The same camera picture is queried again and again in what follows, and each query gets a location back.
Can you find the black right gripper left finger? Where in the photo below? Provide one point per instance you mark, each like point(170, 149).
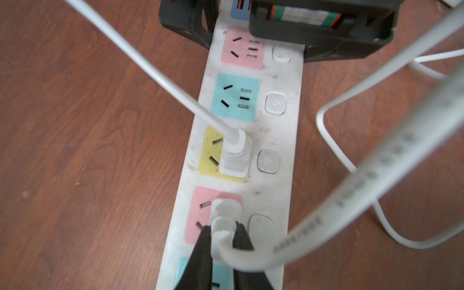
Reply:
point(198, 273)

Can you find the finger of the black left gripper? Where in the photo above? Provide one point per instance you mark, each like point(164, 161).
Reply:
point(192, 19)

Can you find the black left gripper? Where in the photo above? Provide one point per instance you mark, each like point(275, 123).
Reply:
point(329, 30)

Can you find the white multicolour power strip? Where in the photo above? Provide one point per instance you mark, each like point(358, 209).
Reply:
point(255, 85)

